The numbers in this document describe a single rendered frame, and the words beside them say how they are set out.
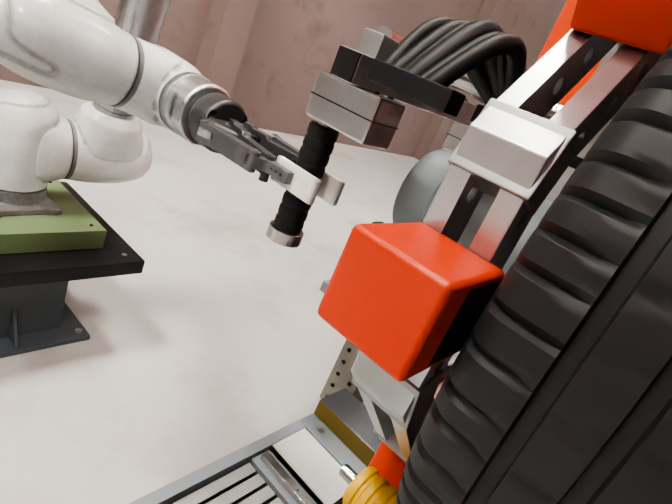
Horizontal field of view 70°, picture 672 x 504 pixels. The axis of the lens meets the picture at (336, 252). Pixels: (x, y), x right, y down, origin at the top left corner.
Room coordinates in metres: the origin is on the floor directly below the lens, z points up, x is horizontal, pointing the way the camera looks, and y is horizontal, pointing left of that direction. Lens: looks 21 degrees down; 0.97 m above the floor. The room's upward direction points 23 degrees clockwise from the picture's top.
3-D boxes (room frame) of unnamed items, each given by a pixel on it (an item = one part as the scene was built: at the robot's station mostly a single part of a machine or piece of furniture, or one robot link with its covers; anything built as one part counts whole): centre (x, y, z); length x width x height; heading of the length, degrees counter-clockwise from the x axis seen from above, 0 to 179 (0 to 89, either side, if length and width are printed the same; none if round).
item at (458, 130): (0.82, -0.14, 0.93); 0.09 x 0.05 x 0.05; 57
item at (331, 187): (0.57, 0.05, 0.83); 0.07 x 0.01 x 0.03; 57
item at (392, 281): (0.30, -0.06, 0.85); 0.09 x 0.08 x 0.07; 147
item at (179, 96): (0.68, 0.26, 0.83); 0.09 x 0.06 x 0.09; 147
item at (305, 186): (0.54, 0.08, 0.83); 0.07 x 0.01 x 0.03; 57
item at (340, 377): (1.31, -0.20, 0.21); 0.10 x 0.10 x 0.42; 57
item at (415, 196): (0.61, -0.16, 0.85); 0.21 x 0.14 x 0.14; 57
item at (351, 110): (0.54, 0.04, 0.93); 0.09 x 0.05 x 0.05; 57
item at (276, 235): (0.55, 0.07, 0.83); 0.04 x 0.04 x 0.16
